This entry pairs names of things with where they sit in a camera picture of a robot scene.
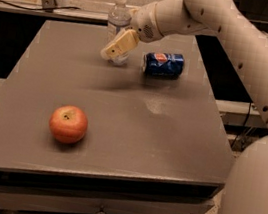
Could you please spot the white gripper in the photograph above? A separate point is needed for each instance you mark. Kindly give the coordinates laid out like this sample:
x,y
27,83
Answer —
x,y
145,23

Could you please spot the clear plastic water bottle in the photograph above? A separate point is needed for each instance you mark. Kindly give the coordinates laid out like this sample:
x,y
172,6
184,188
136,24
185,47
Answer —
x,y
118,18

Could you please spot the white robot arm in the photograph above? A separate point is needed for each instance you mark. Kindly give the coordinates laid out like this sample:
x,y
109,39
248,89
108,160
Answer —
x,y
246,188

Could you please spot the crushed blue soda can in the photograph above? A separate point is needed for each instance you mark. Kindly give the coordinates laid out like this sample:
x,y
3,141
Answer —
x,y
163,65

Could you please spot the red apple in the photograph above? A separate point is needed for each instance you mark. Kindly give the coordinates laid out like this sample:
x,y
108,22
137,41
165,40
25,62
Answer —
x,y
68,124

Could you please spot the grey drawer cabinet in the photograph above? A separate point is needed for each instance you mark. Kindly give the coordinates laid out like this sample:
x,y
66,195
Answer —
x,y
153,145

